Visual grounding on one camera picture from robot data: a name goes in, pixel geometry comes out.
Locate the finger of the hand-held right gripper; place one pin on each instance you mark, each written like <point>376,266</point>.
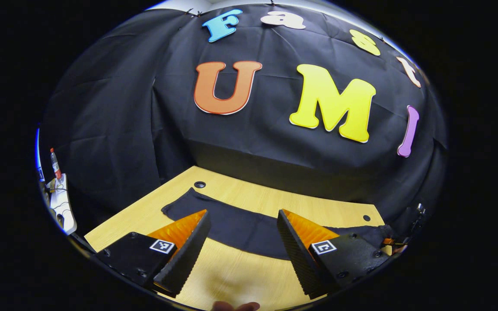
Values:
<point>391,242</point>

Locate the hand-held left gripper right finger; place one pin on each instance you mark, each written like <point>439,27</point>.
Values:
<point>296,255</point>

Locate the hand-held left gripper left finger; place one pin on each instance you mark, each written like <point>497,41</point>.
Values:
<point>190,255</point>

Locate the dark grey jeans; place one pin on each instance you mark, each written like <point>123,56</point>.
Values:
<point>240,229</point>

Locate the black backdrop cloth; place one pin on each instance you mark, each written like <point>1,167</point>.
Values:
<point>123,108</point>

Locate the red capped bottle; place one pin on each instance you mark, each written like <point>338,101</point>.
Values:
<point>55,164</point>

